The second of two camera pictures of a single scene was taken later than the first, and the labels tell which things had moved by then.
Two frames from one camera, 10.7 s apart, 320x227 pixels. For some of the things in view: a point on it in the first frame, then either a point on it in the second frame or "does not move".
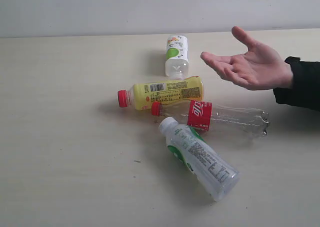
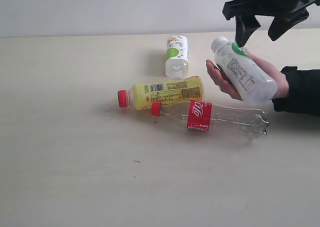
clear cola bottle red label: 201,115 does not move
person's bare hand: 259,68 -> 220,79
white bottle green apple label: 177,63 does not move
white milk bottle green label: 195,153 -> 253,83
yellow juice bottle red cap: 142,96 does not move
